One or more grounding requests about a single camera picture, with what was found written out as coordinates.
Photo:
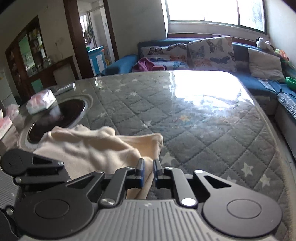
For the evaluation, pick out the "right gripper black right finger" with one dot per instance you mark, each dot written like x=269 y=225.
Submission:
x=228 y=208

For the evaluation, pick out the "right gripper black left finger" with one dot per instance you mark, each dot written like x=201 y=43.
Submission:
x=66 y=209

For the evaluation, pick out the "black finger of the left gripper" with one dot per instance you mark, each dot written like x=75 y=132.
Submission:
x=32 y=172

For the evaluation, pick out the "cream white garment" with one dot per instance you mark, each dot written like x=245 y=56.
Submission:
x=84 y=151

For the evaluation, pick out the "tissue box at edge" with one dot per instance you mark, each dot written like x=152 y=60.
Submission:
x=5 y=124

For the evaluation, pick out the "pink tissue pack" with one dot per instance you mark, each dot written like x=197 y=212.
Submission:
x=40 y=101

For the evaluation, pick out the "black induction cooktop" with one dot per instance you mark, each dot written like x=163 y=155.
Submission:
x=63 y=115

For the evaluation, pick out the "white refrigerator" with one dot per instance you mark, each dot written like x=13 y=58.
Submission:
x=6 y=95

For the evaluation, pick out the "grey quilted star table cover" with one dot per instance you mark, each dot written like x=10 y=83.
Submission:
x=218 y=128

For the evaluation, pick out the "grey remote control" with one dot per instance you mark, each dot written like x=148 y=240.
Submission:
x=64 y=89

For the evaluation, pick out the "dark wooden cabinet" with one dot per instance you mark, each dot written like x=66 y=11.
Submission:
x=32 y=69

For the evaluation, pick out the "blue sofa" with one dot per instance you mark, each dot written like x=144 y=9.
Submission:
x=266 y=98

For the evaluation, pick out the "blue knitted sofa blanket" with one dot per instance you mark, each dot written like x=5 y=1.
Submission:
x=285 y=95

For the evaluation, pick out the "blue white small cabinet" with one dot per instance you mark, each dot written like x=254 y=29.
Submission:
x=97 y=60

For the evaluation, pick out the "green plastic basin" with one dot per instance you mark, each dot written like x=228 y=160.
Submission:
x=291 y=83

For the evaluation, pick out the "grey plain cushion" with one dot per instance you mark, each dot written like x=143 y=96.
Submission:
x=265 y=66

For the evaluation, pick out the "purple cloth on sofa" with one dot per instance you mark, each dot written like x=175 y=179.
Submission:
x=145 y=65

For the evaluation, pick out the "large butterfly print pillow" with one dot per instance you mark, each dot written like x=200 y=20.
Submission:
x=212 y=54

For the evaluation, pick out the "small butterfly print pillow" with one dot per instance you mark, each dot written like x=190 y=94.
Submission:
x=172 y=57

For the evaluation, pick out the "colourful plush toys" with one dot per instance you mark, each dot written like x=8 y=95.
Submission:
x=282 y=53

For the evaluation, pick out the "window with green frame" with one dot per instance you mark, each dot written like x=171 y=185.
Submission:
x=242 y=14

